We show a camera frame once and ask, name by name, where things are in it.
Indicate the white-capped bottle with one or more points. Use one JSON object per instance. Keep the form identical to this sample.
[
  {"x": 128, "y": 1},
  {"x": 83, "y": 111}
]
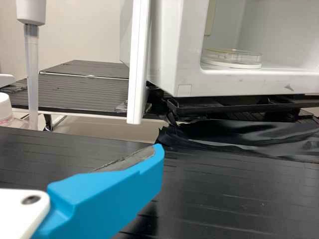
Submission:
[{"x": 4, "y": 107}]

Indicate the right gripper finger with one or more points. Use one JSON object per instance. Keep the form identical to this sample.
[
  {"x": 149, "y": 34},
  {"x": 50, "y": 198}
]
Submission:
[{"x": 112, "y": 194}]

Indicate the white pipette stand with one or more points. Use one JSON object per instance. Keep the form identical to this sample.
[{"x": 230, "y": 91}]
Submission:
[{"x": 137, "y": 62}]

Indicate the petri dish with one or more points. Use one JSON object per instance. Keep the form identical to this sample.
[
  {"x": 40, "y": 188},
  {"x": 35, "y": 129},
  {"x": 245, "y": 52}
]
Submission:
[{"x": 231, "y": 58}]

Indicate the long black platform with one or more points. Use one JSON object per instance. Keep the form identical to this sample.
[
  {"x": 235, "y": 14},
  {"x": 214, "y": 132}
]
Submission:
[{"x": 224, "y": 199}]

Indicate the white incubator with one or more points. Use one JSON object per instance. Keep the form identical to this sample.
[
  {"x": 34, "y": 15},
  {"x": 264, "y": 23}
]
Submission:
[{"x": 179, "y": 49}]

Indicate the pipette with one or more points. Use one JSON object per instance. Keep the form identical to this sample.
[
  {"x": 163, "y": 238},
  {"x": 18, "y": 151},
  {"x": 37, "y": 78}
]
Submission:
[{"x": 32, "y": 74}]

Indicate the black tray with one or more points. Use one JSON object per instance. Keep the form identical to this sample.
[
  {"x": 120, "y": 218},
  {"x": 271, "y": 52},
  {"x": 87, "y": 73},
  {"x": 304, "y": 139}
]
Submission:
[{"x": 224, "y": 107}]

